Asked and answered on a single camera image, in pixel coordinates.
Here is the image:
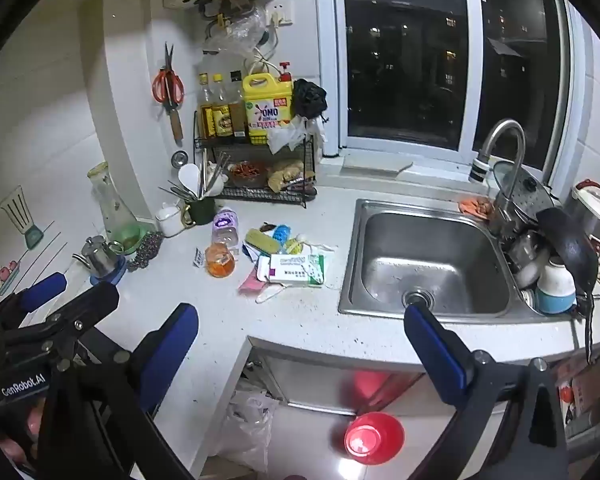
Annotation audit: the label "purple label bottle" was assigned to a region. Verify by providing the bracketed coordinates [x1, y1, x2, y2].
[210, 208, 240, 252]

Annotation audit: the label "steel wool scrubber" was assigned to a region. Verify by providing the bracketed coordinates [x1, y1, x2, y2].
[125, 231, 167, 272]

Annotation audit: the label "white plastic bag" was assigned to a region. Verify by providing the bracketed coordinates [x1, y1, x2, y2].
[267, 116, 327, 155]

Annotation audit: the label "window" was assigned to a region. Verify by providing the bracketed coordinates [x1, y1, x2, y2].
[312, 0, 590, 187]

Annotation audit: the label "white rice cooker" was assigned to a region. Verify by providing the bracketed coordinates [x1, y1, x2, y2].
[564, 179, 600, 247]

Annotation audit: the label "stainless steel sink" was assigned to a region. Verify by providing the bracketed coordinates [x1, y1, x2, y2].
[338, 198, 583, 324]

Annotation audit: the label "black wire rack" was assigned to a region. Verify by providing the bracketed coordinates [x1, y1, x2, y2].
[194, 109, 319, 209]

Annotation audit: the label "blue dish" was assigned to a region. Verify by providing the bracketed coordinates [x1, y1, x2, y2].
[89, 255, 129, 284]

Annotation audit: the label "glass carafe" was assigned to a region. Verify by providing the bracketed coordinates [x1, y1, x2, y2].
[87, 161, 142, 252]

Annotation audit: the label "steel faucet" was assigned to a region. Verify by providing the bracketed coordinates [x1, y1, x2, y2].
[468, 118, 529, 237]

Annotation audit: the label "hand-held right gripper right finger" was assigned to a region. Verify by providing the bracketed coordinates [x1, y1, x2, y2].
[404, 304, 566, 480]

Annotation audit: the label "ginger root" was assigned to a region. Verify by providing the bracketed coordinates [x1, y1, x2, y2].
[267, 159, 306, 194]

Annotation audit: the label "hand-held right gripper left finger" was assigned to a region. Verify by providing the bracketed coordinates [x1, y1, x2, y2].
[35, 302, 199, 480]

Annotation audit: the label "black plastic bag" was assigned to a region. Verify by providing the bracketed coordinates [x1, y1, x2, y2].
[292, 79, 329, 121]

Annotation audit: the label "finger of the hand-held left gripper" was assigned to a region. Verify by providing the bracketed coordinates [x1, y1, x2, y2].
[5, 282, 120, 356]
[0, 273, 67, 341]

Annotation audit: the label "black wok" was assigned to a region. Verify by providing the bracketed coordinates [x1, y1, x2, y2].
[535, 207, 600, 367]

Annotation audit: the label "red plastic bowl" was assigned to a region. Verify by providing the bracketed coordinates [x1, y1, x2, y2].
[343, 412, 406, 466]

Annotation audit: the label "pink packet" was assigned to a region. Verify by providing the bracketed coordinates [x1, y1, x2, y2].
[237, 266, 267, 296]

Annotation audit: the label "pot glass lid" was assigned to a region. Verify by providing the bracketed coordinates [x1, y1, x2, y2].
[492, 159, 557, 233]

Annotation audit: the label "crumpled clear plastic bag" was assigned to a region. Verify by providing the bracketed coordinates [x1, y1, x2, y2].
[204, 9, 267, 54]

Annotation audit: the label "bag of red chilies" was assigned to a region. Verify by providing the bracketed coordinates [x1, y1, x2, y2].
[228, 160, 269, 189]

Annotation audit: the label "white green medicine box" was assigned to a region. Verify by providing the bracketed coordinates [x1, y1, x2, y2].
[268, 252, 327, 289]

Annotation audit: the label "white rice scoop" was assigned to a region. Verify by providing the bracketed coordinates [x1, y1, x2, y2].
[206, 161, 227, 197]

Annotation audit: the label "dark green mug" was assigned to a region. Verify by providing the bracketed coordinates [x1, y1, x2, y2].
[182, 197, 217, 226]

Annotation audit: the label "white and blue cup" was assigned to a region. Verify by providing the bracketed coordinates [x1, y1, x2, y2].
[535, 257, 578, 314]

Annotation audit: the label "cardboard box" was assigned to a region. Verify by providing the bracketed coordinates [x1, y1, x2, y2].
[556, 354, 600, 427]

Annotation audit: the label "small steel teapot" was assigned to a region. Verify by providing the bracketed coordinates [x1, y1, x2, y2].
[72, 235, 126, 274]

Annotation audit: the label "white lidded pot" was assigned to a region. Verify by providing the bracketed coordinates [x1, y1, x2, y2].
[155, 203, 187, 239]

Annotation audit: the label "wooden handled knife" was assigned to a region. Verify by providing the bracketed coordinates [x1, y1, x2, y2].
[167, 102, 184, 145]

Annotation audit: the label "person's left hand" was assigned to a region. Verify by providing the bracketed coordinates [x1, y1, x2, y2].
[0, 402, 47, 463]

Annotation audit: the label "wall socket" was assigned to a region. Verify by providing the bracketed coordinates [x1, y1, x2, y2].
[270, 2, 294, 27]

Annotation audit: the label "yellow detergent jug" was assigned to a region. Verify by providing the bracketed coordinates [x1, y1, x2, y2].
[242, 61, 296, 144]

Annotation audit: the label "orange handled scissors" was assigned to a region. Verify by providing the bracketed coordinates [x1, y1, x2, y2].
[152, 42, 186, 111]

